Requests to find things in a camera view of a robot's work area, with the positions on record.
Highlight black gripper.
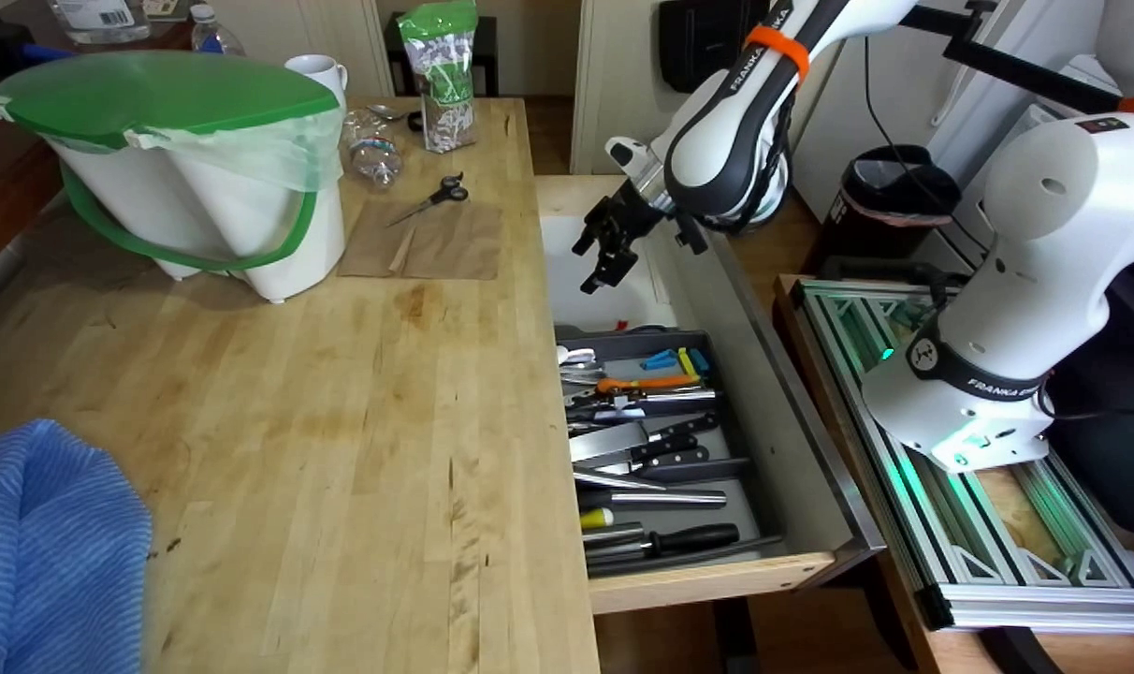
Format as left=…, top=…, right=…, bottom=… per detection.
left=573, top=184, right=671, bottom=299

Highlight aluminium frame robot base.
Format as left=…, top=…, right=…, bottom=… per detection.
left=785, top=274, right=1134, bottom=632

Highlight wooden drawer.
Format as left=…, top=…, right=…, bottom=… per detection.
left=532, top=158, right=886, bottom=617

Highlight silver utensil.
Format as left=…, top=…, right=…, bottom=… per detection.
left=568, top=386, right=723, bottom=421

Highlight steel cleaver blade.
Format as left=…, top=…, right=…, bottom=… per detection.
left=565, top=420, right=650, bottom=466

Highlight green topped grain bag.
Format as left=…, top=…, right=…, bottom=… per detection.
left=394, top=0, right=482, bottom=158

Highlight crumpled clear plastic bottle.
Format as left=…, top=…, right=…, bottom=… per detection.
left=341, top=104, right=408, bottom=193

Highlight steel sharpening rod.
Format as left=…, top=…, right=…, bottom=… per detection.
left=578, top=481, right=729, bottom=510

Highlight grey utensil tray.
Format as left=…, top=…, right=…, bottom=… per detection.
left=553, top=320, right=792, bottom=580

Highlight black trash can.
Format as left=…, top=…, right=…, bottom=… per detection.
left=822, top=142, right=965, bottom=274

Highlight white mug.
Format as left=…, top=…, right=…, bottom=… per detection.
left=282, top=47, right=352, bottom=109

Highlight white bin with green lid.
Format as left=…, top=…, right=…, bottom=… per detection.
left=0, top=47, right=352, bottom=308

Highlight clear bottle with blue label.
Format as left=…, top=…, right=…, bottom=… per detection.
left=187, top=0, right=231, bottom=56

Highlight white container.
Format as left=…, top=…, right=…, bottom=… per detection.
left=44, top=0, right=137, bottom=34

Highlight blue cloth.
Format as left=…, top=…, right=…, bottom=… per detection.
left=0, top=414, right=159, bottom=674

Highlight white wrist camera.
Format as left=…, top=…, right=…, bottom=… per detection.
left=604, top=135, right=656, bottom=184

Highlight orange handled tool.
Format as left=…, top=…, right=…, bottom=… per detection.
left=593, top=369, right=709, bottom=400

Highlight black handled scissors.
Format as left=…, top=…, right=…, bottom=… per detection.
left=387, top=168, right=473, bottom=233

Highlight riveted black handled knife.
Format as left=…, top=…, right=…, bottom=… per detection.
left=588, top=411, right=726, bottom=480

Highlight black wall speaker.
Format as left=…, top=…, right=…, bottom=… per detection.
left=656, top=0, right=775, bottom=97

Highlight orange arm strap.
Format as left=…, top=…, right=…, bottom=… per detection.
left=745, top=22, right=816, bottom=78

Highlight long black handled knife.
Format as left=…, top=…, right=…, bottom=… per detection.
left=585, top=519, right=745, bottom=576

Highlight black hanging cable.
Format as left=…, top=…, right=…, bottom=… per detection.
left=854, top=31, right=901, bottom=154

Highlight black camera stand pole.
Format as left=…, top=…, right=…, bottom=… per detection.
left=897, top=0, right=1124, bottom=114

